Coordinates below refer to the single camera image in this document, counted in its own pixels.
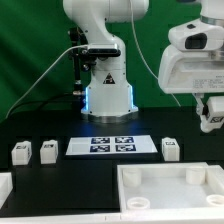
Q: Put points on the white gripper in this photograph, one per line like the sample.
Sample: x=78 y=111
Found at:
x=190 y=72

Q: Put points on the white square table top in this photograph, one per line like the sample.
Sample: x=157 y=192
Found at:
x=171 y=193

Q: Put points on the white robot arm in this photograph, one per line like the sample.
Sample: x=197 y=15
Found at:
x=109 y=95

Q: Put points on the white marker sheet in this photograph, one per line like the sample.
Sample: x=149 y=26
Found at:
x=113 y=145

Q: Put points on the white fixture left edge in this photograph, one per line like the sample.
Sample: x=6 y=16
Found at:
x=6 y=187

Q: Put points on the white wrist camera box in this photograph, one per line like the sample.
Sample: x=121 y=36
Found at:
x=196 y=36

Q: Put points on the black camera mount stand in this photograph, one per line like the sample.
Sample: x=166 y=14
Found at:
x=82 y=62

